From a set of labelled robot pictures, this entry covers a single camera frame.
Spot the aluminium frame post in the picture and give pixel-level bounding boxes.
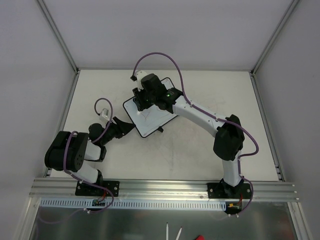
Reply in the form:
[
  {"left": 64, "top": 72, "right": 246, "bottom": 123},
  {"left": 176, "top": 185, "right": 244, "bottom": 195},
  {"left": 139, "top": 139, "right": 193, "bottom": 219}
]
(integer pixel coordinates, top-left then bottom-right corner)
[
  {"left": 251, "top": 0, "right": 301, "bottom": 75},
  {"left": 35, "top": 0, "right": 79, "bottom": 74}
]

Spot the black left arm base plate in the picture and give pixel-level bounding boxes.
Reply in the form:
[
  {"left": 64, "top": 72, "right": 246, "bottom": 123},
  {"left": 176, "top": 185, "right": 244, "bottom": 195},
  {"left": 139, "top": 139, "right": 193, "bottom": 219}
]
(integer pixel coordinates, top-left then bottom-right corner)
[{"left": 75, "top": 180, "right": 120, "bottom": 197}]

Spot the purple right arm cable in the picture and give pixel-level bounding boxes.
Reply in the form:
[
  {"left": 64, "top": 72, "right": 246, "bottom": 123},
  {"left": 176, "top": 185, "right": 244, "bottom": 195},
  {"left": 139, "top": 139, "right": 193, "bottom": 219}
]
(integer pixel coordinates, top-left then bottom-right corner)
[{"left": 130, "top": 51, "right": 260, "bottom": 218}]

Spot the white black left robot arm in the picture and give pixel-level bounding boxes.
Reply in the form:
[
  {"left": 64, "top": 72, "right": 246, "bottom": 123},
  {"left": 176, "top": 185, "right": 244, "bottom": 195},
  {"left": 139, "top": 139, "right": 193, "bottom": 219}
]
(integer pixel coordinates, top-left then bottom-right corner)
[{"left": 44, "top": 117, "right": 135, "bottom": 195}]

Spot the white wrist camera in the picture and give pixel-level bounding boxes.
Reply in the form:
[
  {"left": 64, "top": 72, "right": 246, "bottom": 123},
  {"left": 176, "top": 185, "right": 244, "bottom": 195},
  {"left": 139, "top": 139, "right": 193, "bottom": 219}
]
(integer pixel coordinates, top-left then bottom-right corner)
[
  {"left": 99, "top": 108, "right": 110, "bottom": 124},
  {"left": 130, "top": 70, "right": 148, "bottom": 92}
]

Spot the left aluminium frame post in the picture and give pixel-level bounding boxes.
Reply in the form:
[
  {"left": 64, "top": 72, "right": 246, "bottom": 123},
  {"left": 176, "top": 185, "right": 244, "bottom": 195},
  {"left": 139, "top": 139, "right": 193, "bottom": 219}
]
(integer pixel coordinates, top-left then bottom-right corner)
[{"left": 35, "top": 0, "right": 79, "bottom": 74}]

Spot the right aluminium frame post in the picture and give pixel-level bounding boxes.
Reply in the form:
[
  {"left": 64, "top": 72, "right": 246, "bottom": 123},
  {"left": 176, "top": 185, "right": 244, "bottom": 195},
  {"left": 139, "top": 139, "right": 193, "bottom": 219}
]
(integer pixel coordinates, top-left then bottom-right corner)
[{"left": 251, "top": 0, "right": 301, "bottom": 75}]

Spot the white stick left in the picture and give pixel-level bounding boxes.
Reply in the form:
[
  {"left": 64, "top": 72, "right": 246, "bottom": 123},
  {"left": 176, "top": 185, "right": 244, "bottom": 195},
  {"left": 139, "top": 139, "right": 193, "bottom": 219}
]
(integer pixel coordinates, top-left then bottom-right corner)
[{"left": 165, "top": 222, "right": 169, "bottom": 240}]

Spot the aluminium mounting rail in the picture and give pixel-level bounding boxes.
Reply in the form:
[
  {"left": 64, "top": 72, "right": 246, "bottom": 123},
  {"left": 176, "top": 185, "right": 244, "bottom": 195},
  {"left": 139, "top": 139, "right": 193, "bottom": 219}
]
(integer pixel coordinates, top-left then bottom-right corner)
[{"left": 29, "top": 177, "right": 300, "bottom": 202}]

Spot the white slotted cable duct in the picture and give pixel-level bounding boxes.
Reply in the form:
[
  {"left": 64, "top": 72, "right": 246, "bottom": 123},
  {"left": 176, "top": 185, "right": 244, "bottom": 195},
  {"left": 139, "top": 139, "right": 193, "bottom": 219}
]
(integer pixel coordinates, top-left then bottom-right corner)
[{"left": 39, "top": 197, "right": 227, "bottom": 211}]

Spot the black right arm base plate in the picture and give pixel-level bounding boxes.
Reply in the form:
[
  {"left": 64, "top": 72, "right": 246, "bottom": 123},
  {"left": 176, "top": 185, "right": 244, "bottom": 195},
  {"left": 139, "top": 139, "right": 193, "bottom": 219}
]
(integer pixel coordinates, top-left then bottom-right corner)
[{"left": 206, "top": 182, "right": 252, "bottom": 200}]

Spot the white stick right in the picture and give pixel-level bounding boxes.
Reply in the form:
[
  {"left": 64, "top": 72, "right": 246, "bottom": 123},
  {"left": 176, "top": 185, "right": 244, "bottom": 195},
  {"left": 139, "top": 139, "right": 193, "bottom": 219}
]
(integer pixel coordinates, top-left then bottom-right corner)
[{"left": 175, "top": 226, "right": 183, "bottom": 240}]

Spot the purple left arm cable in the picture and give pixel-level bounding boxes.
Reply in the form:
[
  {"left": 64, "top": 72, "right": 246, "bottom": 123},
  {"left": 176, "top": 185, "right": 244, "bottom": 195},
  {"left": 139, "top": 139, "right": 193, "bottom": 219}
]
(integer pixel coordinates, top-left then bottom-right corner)
[{"left": 37, "top": 97, "right": 115, "bottom": 224}]

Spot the white stick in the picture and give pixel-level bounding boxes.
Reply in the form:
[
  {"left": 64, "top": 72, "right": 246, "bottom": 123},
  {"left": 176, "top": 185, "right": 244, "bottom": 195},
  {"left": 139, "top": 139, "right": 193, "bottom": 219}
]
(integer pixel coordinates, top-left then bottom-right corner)
[
  {"left": 165, "top": 222, "right": 169, "bottom": 240},
  {"left": 175, "top": 226, "right": 183, "bottom": 240}
]

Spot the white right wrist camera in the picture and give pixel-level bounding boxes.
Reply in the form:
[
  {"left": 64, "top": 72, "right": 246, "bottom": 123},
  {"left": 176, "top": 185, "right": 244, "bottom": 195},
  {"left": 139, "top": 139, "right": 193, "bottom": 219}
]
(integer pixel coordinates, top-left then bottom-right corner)
[{"left": 130, "top": 70, "right": 148, "bottom": 92}]

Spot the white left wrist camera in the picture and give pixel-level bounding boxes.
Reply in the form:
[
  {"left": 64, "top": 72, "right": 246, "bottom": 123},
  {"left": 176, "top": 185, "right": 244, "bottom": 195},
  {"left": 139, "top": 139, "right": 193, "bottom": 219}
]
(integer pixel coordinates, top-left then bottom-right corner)
[{"left": 99, "top": 108, "right": 110, "bottom": 124}]

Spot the red object at bottom edge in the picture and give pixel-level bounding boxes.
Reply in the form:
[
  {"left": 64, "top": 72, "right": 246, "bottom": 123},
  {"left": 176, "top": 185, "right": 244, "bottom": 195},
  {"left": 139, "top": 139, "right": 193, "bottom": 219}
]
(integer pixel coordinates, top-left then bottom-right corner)
[{"left": 194, "top": 235, "right": 205, "bottom": 240}]

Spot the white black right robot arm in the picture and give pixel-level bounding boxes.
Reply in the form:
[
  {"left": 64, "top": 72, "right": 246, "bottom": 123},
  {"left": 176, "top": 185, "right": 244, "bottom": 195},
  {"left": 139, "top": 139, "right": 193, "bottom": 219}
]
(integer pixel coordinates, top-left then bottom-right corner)
[{"left": 132, "top": 71, "right": 245, "bottom": 198}]

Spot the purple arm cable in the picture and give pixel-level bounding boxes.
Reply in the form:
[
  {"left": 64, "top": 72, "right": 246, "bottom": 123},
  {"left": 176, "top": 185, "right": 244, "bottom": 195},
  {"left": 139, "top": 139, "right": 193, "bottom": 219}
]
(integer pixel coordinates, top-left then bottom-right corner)
[
  {"left": 130, "top": 51, "right": 260, "bottom": 218},
  {"left": 37, "top": 97, "right": 115, "bottom": 224}
]

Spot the small black-framed whiteboard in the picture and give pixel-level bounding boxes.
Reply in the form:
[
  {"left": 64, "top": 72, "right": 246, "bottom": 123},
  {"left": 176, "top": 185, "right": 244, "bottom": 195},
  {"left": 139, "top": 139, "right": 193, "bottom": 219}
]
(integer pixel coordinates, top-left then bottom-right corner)
[{"left": 122, "top": 77, "right": 177, "bottom": 138}]

